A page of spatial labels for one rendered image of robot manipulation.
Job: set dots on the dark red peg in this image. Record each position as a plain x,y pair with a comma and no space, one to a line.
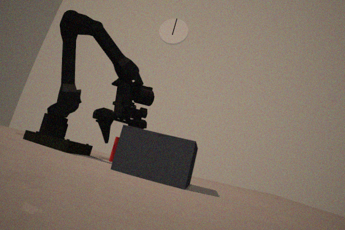
114,149

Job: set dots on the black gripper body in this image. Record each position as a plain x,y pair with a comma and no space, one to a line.
109,114

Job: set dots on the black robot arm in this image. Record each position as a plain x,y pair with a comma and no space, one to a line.
54,122

